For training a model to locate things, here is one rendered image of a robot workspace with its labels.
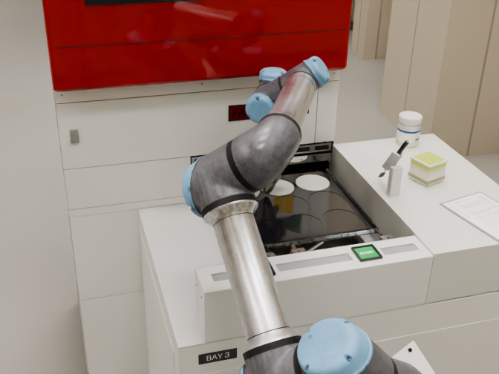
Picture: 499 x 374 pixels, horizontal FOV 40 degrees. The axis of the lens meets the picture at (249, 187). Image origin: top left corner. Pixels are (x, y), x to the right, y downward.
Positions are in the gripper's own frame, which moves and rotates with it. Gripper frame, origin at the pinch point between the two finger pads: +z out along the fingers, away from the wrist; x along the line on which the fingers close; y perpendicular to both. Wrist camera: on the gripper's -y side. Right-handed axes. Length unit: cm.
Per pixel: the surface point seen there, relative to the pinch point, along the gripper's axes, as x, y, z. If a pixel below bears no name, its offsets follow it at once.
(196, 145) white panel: 22.5, -2.3, -9.0
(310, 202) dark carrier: -12.2, 4.8, 1.8
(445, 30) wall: 26, 237, 11
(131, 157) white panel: 34.9, -16.5, -7.4
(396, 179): -34.5, 9.9, -9.9
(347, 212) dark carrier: -23.2, 5.5, 1.8
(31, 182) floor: 200, 77, 91
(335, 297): -37.0, -29.0, 3.3
